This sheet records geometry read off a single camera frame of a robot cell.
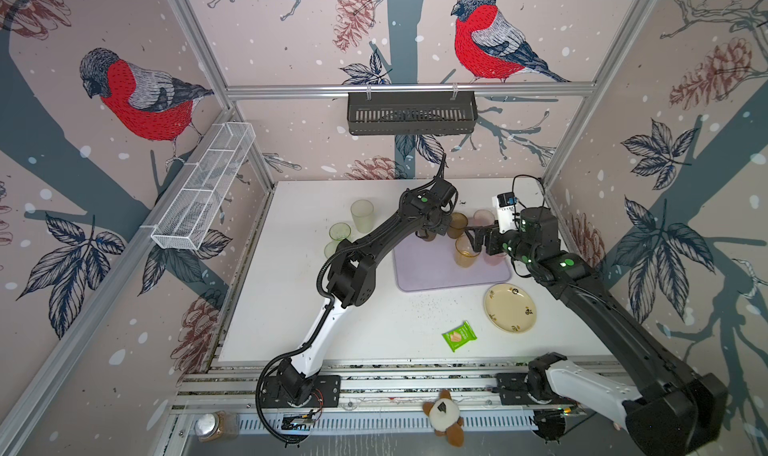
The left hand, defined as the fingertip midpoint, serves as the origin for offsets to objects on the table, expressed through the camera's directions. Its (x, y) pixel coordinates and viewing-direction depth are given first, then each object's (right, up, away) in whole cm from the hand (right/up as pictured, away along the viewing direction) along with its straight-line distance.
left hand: (441, 223), depth 94 cm
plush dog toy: (-3, -44, -26) cm, 51 cm away
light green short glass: (-35, -3, +9) cm, 36 cm away
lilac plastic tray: (-6, -14, +4) cm, 15 cm away
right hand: (+7, 0, -17) cm, 18 cm away
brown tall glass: (+7, 0, +8) cm, 10 cm away
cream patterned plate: (+21, -25, -5) cm, 33 cm away
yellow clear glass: (-6, -2, -10) cm, 12 cm away
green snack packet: (+3, -31, -13) cm, 33 cm away
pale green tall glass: (-26, +3, +5) cm, 26 cm away
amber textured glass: (+8, -10, +1) cm, 13 cm away
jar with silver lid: (-53, -41, -33) cm, 74 cm away
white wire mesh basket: (-67, +8, -18) cm, 69 cm away
